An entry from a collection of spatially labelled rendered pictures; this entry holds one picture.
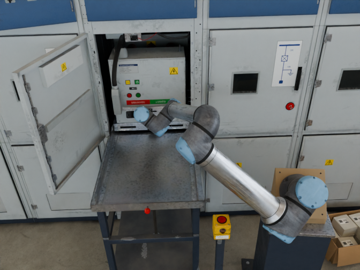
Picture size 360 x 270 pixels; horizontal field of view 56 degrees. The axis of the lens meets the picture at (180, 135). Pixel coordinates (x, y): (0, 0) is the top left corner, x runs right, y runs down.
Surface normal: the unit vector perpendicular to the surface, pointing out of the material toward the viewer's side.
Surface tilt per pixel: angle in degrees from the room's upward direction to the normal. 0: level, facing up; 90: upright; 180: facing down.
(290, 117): 90
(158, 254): 0
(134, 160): 0
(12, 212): 93
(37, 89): 90
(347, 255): 71
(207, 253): 0
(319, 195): 43
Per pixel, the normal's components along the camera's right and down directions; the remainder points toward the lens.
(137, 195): -0.02, -0.83
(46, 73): 0.96, 0.15
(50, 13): 0.37, 0.51
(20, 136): 0.03, 0.55
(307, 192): -0.01, -0.23
